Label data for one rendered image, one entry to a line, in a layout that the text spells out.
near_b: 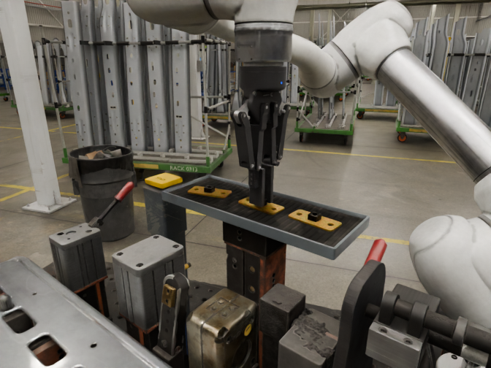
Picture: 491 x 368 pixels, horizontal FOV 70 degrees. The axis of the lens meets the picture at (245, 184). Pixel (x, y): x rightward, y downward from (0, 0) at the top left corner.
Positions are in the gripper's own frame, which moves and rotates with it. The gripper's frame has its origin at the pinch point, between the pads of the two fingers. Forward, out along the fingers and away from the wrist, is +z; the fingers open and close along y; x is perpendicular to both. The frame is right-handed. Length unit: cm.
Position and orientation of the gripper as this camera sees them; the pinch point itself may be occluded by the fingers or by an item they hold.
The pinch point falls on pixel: (261, 185)
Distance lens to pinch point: 63.0
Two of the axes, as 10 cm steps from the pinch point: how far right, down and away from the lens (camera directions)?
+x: 7.4, 2.3, -6.4
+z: 0.0, 9.4, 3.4
